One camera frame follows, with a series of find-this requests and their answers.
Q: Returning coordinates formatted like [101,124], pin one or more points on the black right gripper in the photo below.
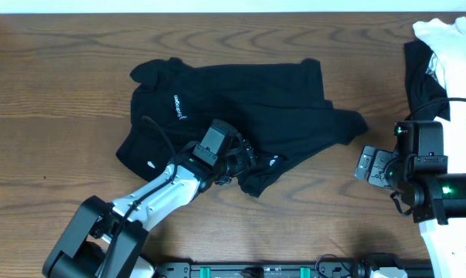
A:
[376,175]

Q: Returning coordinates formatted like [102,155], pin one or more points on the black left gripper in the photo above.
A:
[244,155]

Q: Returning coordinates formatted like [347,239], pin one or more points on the black logo t-shirt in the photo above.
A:
[280,109]

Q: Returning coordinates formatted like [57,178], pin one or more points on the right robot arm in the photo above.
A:
[416,173]

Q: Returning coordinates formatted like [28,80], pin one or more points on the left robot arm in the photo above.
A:
[106,239]

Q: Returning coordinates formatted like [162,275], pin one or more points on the black garment in pile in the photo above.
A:
[421,84]

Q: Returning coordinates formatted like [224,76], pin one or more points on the white garment pile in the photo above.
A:
[448,64]

